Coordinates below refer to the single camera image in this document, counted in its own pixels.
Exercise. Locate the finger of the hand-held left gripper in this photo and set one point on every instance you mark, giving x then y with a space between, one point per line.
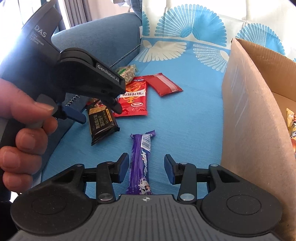
113 104
75 116

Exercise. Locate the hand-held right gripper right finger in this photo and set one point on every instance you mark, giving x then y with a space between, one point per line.
170 171

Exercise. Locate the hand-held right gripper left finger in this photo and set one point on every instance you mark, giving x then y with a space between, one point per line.
123 168

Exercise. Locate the purple chocolate bar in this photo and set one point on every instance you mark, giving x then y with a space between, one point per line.
140 162

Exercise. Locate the black snack packet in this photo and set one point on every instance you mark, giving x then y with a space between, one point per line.
101 125

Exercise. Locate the plain red snack packet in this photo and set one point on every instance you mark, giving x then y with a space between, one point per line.
165 85

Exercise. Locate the brown cardboard box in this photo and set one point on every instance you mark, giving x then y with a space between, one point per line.
249 115

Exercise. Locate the person's left hand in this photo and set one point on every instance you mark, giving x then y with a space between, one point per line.
20 104

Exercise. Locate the red packet with orange print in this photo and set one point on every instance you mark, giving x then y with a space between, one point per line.
134 99

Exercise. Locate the green rice crisp packet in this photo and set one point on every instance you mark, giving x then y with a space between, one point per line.
127 73

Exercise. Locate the blue and cream printed sheet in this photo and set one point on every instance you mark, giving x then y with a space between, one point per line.
185 115

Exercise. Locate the grey curtain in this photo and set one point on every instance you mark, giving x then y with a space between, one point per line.
76 11

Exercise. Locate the yellow snack packet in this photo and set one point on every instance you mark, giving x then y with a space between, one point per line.
291 129

